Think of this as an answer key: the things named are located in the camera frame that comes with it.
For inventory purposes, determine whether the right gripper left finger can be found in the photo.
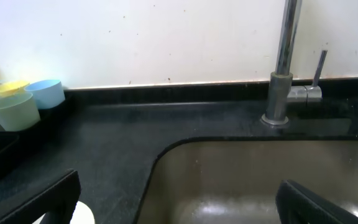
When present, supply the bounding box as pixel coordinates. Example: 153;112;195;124
0;169;82;224

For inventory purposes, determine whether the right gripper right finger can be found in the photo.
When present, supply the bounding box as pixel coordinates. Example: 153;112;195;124
275;179;358;224

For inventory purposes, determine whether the white cup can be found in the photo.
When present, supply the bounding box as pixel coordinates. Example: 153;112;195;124
31;201;96;224

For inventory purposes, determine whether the steel sink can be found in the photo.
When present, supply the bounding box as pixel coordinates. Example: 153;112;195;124
134;138;358;224

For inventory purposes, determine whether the blue cup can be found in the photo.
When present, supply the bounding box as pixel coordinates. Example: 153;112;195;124
24;79;66;110

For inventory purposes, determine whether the steel tap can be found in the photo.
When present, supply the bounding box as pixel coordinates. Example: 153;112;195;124
260;0;328;127

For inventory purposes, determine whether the yellow cup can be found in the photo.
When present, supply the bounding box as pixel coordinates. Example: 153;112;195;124
0;80;30;98

